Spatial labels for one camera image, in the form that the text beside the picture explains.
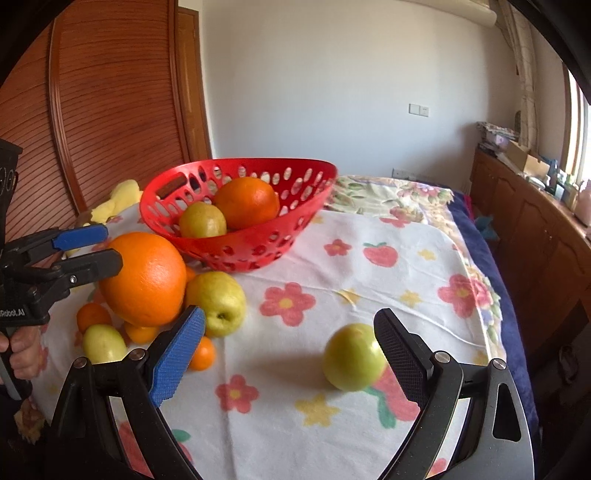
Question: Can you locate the stack of printed papers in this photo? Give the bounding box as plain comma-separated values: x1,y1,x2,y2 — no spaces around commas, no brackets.
475,121,520,153

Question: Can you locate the open cardboard box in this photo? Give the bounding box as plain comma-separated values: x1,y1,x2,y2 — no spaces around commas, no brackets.
505,140,551,179

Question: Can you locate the small pale green fruit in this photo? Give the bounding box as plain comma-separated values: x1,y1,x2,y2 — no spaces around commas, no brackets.
82,324,127,364

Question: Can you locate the large orange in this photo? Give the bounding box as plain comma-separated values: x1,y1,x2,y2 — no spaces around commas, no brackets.
99,232,187,328

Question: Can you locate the wooden side cabinet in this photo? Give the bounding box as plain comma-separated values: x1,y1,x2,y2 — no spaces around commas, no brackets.
470,148,591,365

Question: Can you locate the yellow plush toy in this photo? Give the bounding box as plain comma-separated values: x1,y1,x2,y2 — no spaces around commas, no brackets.
90,180,142,223

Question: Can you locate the wooden louvered wardrobe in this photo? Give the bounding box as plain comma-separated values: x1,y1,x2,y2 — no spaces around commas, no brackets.
0,0,213,232

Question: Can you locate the dark blue blanket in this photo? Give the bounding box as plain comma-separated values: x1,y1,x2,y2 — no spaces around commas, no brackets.
449,187,542,448

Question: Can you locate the person's left hand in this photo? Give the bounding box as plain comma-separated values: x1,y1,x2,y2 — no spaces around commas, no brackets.
6,325,43,383

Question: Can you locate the window frame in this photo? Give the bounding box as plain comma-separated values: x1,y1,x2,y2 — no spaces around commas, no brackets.
561,60,591,185

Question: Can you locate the olive green pear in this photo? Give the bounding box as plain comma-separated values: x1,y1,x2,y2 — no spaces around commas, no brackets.
179,202,228,239

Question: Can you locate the pale patterned curtain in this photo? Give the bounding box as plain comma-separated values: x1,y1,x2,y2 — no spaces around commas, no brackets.
496,0,544,149

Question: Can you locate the red plastic perforated basket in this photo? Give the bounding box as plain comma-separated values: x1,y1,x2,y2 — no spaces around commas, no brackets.
139,158,338,273

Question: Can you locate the white flower print blanket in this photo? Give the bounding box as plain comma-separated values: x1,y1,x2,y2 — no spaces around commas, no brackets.
34,200,490,480

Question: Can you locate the cream floral bedsheet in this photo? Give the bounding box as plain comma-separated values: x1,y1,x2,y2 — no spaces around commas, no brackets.
323,174,506,365

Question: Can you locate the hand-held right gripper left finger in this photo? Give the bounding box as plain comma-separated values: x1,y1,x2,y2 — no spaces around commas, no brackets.
46,305,206,480

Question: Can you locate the yellow green pear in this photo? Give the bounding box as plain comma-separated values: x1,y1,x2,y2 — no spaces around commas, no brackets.
185,271,247,337

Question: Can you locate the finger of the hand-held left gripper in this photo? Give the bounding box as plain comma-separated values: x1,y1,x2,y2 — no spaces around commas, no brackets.
7,223,110,265
28,248,123,296

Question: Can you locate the medium orange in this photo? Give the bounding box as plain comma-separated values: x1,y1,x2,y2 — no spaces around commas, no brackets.
213,176,281,230

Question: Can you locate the dark slipper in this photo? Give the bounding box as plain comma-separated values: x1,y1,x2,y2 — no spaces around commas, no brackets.
558,344,588,385

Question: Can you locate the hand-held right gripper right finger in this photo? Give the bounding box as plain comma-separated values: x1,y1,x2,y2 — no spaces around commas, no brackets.
373,308,536,480

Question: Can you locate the teal cloth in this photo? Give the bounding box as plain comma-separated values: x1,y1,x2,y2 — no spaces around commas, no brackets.
475,215,498,241

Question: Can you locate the round green apple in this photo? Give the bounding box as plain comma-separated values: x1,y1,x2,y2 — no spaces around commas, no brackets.
322,323,389,392

